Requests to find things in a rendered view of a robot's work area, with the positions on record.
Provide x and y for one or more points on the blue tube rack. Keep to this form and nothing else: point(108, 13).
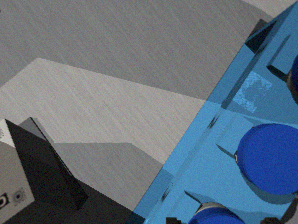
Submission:
point(205, 170)

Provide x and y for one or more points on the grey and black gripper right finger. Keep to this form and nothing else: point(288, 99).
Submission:
point(271, 220)

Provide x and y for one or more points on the grey control box with two push buttons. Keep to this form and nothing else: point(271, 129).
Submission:
point(32, 188)

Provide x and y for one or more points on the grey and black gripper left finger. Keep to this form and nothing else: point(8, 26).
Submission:
point(172, 220)

